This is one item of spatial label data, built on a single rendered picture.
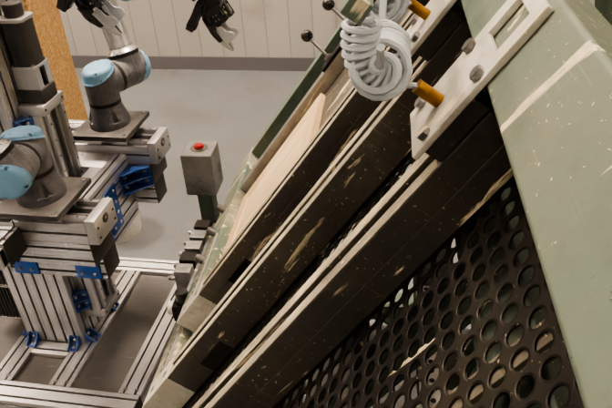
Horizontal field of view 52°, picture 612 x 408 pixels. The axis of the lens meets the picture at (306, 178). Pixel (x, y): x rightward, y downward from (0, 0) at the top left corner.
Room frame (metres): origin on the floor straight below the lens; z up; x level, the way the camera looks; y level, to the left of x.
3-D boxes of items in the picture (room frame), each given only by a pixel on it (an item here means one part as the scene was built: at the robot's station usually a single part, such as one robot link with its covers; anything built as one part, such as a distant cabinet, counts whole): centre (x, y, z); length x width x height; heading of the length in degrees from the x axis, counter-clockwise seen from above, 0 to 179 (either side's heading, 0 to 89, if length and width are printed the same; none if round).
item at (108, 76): (2.18, 0.72, 1.20); 0.13 x 0.12 x 0.14; 142
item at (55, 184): (1.69, 0.83, 1.09); 0.15 x 0.15 x 0.10
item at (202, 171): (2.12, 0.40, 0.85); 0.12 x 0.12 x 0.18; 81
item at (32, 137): (1.68, 0.83, 1.20); 0.13 x 0.12 x 0.14; 2
